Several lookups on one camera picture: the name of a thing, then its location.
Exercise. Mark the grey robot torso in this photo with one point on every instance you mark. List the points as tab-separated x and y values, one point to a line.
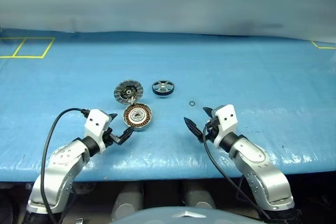
157	216

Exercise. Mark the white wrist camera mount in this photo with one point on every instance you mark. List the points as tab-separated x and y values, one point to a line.
95	120
227	119

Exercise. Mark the black rotor silver spokes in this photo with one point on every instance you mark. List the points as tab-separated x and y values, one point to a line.
163	87

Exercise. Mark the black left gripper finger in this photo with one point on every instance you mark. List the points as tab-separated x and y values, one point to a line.
124	134
113	116

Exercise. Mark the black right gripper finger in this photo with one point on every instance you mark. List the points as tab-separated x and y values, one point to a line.
194	129
209	111

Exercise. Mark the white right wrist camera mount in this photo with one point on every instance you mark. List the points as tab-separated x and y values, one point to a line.
227	119

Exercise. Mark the silver finned motor cover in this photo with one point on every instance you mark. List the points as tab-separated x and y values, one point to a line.
128	91

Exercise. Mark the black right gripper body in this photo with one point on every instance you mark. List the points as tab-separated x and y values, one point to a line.
212	130

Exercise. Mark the blue plastic table cover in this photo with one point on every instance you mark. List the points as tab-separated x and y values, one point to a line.
210	64

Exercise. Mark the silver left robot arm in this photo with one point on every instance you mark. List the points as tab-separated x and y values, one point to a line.
60	166

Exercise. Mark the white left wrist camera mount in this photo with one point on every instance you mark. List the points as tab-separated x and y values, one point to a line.
95	120

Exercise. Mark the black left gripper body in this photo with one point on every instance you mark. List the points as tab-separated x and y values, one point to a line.
109	137

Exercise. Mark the grey rounded robot leg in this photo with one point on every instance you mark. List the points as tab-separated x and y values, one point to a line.
199	195
127	197

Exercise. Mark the silver motor housing copper coils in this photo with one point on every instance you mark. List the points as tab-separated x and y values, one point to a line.
137	117

